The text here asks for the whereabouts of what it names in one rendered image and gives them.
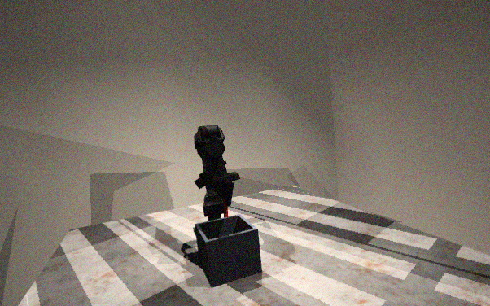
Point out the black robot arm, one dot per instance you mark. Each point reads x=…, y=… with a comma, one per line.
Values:
x=209, y=144

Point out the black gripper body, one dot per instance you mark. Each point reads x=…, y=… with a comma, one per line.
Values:
x=223, y=178

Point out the dark red peg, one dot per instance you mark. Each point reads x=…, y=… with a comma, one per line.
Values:
x=225, y=208

